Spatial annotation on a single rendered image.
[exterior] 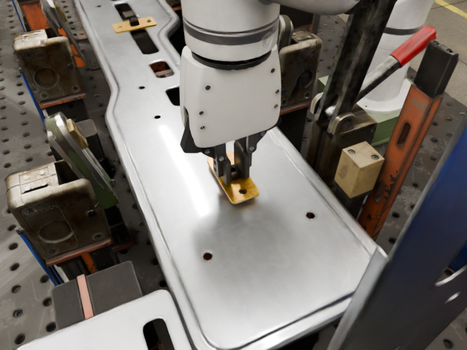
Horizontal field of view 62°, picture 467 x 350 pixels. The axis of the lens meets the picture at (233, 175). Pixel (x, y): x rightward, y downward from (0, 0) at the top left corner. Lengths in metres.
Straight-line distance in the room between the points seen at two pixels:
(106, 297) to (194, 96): 0.23
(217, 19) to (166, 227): 0.24
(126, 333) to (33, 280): 0.46
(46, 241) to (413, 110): 0.44
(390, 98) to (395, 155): 0.59
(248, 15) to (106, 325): 0.30
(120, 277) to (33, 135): 0.74
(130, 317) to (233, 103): 0.23
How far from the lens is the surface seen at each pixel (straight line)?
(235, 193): 0.47
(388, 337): 0.24
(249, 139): 0.44
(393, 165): 0.47
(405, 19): 0.93
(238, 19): 0.32
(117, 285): 0.45
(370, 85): 0.51
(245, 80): 0.37
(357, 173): 0.45
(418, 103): 0.42
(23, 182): 0.49
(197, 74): 0.36
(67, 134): 0.43
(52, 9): 0.75
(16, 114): 1.23
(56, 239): 0.53
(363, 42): 0.45
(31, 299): 0.82
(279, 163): 0.52
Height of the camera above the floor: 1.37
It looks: 47 degrees down
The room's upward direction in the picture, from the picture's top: straight up
